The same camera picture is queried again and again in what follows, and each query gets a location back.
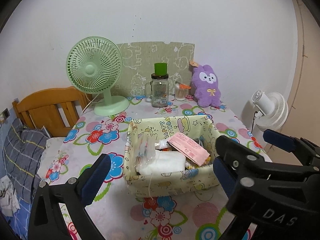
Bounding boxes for yellow cartoon tissue pack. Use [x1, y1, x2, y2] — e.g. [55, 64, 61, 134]
[185, 157, 211, 170]

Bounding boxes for pink tissue packet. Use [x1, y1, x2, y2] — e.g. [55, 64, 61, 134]
[168, 132, 210, 166]

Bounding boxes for white plastic tissue pack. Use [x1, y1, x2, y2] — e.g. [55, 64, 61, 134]
[138, 150, 186, 176]

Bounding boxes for clear plastic bag packet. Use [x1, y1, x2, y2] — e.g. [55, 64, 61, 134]
[135, 133, 156, 172]

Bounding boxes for white crumpled cloth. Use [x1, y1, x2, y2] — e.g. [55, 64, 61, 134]
[0, 176, 20, 217]

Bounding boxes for white standing fan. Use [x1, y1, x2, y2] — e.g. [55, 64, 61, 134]
[252, 90, 289, 132]

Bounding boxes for cartoon print fabric storage box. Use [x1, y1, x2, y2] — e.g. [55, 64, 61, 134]
[124, 115, 220, 197]

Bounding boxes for floral tablecloth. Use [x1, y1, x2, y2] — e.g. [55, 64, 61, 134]
[39, 96, 265, 239]

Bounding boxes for grey plaid pillow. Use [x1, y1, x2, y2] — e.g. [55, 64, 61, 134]
[3, 118, 49, 204]

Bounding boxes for purple plush bunny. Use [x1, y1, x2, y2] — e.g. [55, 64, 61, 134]
[189, 61, 221, 107]

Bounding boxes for toothpick jar orange lid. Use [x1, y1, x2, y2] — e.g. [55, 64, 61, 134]
[174, 82, 191, 101]

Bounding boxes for glass mason jar mug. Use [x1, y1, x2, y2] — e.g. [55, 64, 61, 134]
[144, 73, 169, 108]

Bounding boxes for wooden chair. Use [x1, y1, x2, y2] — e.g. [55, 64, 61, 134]
[12, 87, 92, 137]

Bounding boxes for green plastic cup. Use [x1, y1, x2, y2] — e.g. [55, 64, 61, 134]
[154, 62, 168, 76]

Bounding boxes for green cartoon cardboard panel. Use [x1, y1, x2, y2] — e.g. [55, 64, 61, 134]
[115, 41, 196, 98]

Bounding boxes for green desk fan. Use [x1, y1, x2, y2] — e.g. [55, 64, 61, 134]
[66, 36, 130, 116]

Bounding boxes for black fan power cable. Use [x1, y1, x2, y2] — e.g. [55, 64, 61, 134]
[250, 110, 259, 133]

